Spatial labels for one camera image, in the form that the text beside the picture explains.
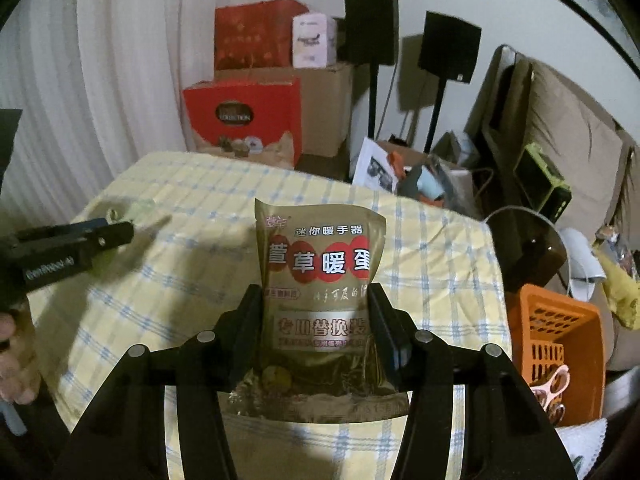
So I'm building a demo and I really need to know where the green plastic clip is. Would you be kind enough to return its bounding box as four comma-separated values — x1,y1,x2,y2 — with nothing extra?
103,200,155,223

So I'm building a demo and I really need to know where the small snack packet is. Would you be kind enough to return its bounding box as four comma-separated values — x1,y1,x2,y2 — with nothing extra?
227,202,409,424

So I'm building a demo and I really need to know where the pink plastic clip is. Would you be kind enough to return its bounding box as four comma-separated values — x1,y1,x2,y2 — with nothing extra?
530,364,570,426

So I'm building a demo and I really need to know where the white foam net sheet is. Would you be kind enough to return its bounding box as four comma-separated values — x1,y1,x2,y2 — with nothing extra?
556,418,608,480

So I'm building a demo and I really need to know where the person left hand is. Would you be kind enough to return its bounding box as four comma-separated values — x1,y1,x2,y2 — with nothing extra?
0,304,41,405

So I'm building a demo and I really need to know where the yellow plaid tablecloth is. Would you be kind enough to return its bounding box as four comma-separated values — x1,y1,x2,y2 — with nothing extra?
27,149,514,480

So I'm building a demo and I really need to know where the orange plastic basket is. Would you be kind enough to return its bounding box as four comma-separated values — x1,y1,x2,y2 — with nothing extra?
506,284,605,426

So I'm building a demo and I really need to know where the white dome device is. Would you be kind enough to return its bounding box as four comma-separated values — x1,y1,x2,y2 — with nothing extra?
560,228,605,302

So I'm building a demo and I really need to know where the red gift box front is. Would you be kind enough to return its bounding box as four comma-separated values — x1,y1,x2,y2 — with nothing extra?
183,78,302,169

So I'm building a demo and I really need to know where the red gift box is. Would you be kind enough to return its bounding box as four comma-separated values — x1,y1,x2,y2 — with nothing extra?
214,0,309,70
183,78,302,169

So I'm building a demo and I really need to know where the green black power station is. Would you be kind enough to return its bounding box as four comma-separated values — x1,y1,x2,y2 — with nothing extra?
513,142,572,223

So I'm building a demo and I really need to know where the yellow cloth bag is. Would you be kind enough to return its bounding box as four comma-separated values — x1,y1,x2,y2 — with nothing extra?
594,249,639,330

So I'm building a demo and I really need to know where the red gift box top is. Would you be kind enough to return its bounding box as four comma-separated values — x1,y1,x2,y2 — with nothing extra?
214,0,309,70

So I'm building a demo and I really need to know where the brown cardboard box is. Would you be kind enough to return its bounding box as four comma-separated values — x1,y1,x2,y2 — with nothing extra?
215,63,354,158

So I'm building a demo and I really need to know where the brown sofa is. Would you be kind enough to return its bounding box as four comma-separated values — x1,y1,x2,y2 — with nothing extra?
464,44,640,373

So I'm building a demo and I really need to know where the pink white small box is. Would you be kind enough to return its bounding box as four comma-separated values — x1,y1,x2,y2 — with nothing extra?
292,12,337,68

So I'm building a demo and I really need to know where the right black speaker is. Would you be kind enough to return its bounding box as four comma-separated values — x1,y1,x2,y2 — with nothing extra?
418,11,482,153

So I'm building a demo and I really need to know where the black speaker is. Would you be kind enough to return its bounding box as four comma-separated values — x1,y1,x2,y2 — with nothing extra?
344,0,399,140
418,11,482,153

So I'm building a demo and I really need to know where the left black speaker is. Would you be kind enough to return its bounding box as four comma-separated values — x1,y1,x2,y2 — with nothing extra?
344,0,399,140

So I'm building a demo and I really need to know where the white charging cable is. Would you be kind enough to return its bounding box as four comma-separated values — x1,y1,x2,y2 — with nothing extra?
482,204,576,296

